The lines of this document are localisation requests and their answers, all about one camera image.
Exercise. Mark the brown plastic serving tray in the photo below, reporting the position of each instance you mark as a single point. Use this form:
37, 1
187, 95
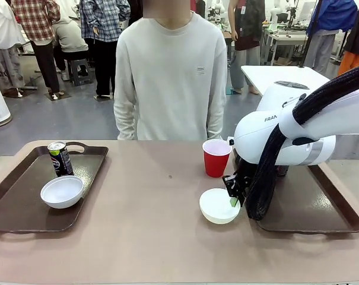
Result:
25, 207
315, 207

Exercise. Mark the bystander in red plaid shirt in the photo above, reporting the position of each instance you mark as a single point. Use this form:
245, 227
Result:
34, 17

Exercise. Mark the white round bowl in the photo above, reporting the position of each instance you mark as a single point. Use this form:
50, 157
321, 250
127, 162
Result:
60, 193
214, 207

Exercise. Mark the bystander in blue plaid shirt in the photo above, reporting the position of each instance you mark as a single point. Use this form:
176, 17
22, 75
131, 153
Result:
102, 17

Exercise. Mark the white background workbench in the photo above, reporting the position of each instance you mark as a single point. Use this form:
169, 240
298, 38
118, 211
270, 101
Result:
286, 38

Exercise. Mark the black Pepsi can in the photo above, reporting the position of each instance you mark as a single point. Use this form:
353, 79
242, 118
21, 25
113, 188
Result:
282, 171
62, 163

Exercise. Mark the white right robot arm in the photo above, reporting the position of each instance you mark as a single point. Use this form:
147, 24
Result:
256, 139

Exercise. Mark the grey plastic stool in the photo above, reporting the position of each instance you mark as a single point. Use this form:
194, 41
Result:
79, 74

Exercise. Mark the red plastic cup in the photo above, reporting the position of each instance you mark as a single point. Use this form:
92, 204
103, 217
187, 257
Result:
216, 166

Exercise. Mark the person in cream sweatshirt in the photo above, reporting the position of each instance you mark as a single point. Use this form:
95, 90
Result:
170, 89

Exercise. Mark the bystander in white top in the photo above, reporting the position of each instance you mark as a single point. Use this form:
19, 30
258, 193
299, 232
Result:
1, 29

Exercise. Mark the bystander in blue jacket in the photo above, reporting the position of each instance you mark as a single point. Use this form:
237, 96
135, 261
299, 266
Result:
330, 15

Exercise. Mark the seated bystander in grey hoodie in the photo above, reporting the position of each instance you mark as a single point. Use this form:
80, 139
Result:
69, 38

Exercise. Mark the bystander in orange trousers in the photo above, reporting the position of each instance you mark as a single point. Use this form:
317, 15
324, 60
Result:
349, 62

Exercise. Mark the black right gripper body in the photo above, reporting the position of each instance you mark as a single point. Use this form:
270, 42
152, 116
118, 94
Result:
246, 172

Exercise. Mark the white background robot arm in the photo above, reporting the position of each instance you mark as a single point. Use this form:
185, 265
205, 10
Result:
275, 15

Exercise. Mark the person's left forearm cream sleeve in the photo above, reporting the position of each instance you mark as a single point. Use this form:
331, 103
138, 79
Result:
216, 121

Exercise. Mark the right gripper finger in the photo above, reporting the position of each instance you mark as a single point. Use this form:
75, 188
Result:
244, 196
234, 187

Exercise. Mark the person's right forearm cream sleeve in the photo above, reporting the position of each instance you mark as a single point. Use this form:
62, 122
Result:
124, 121

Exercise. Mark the flat black object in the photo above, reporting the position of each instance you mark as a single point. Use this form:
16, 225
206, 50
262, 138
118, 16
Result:
292, 84

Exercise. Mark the white side table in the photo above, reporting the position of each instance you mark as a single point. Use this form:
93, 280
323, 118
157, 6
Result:
271, 74

